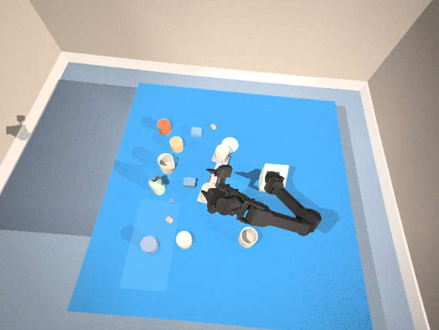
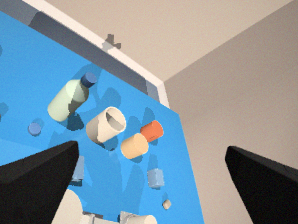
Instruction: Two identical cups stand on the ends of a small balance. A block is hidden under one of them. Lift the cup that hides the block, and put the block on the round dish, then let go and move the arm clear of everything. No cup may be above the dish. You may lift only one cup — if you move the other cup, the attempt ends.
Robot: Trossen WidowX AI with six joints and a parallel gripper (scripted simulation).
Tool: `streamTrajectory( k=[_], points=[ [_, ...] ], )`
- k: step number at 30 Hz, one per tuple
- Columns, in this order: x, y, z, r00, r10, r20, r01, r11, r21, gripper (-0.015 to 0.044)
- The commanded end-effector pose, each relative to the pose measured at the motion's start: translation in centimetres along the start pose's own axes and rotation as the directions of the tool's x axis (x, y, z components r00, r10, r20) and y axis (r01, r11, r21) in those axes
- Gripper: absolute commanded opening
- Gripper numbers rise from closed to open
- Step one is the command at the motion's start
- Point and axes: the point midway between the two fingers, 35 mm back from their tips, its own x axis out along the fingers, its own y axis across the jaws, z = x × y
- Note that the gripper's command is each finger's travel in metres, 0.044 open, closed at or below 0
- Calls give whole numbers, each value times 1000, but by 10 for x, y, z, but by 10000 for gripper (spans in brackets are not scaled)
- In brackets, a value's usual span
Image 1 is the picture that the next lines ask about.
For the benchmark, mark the reddish-brown cylinder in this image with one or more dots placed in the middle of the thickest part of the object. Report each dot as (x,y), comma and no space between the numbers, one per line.
(164,127)

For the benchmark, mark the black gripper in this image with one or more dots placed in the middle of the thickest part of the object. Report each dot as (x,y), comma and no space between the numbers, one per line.
(221,172)

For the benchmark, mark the dark grey cylinder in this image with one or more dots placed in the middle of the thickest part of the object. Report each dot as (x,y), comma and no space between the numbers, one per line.
(149,244)

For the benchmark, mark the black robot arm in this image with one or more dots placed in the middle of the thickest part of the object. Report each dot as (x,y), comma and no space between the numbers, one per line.
(306,220)

